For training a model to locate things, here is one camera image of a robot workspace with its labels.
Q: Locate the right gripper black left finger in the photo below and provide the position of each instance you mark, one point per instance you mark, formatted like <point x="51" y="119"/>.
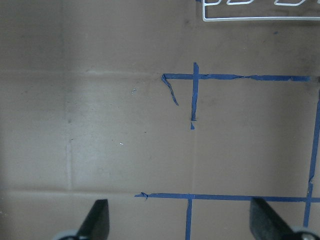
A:
<point x="96" y="225"/>

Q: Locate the white wire cup rack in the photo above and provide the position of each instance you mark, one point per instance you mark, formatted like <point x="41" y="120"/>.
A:
<point x="260" y="10"/>

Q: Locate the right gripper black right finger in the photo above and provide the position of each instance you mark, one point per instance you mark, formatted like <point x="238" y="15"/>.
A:
<point x="265" y="223"/>

